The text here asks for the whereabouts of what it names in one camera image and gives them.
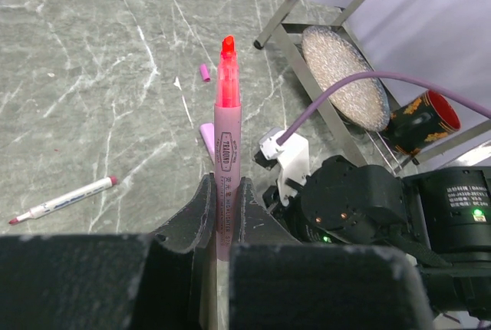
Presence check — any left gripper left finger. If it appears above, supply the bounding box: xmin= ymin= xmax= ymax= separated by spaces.
xmin=1 ymin=174 xmax=216 ymax=329

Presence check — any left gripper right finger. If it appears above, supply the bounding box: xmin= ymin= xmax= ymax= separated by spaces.
xmin=229 ymin=178 xmax=433 ymax=329

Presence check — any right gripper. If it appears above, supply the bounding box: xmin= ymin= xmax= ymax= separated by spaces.
xmin=262 ymin=186 xmax=330 ymax=244

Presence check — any white marker pen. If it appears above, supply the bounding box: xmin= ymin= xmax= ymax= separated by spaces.
xmin=8 ymin=176 xmax=117 ymax=226

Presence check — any pink highlighter pen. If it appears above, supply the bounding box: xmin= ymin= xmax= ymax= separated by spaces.
xmin=199 ymin=123 xmax=215 ymax=163

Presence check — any pink thin pen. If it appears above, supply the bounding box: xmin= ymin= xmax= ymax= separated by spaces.
xmin=214 ymin=35 xmax=242 ymax=262

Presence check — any small magenta cap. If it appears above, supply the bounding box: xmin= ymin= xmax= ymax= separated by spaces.
xmin=199 ymin=64 xmax=211 ymax=82

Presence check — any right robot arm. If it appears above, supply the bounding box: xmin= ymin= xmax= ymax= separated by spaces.
xmin=262 ymin=156 xmax=490 ymax=320

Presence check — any metal dish rack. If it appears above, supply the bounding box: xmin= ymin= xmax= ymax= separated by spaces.
xmin=253 ymin=0 xmax=490 ymax=175

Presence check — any speckled glass plate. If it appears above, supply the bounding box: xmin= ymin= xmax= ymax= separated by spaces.
xmin=301 ymin=25 xmax=390 ymax=133

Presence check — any red black mug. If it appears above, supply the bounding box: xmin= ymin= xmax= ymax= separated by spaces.
xmin=381 ymin=90 xmax=461 ymax=156

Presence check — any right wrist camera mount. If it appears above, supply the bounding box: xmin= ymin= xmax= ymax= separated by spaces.
xmin=254 ymin=127 xmax=311 ymax=206

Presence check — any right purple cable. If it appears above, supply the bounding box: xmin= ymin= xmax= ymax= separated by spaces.
xmin=277 ymin=70 xmax=491 ymax=147

